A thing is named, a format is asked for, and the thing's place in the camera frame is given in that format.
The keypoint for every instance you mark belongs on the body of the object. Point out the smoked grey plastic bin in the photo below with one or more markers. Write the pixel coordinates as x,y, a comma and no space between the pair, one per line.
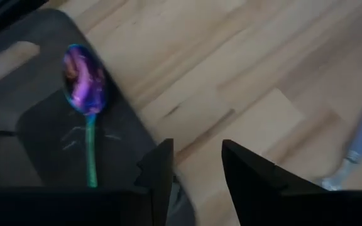
42,141

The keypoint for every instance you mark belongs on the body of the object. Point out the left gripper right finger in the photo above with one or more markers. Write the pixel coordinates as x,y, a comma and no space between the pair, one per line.
278,201

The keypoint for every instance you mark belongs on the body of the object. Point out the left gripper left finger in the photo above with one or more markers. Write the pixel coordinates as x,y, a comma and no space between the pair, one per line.
74,207

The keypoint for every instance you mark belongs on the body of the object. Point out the iridescent rainbow spoon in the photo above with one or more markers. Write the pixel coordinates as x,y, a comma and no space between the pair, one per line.
85,81

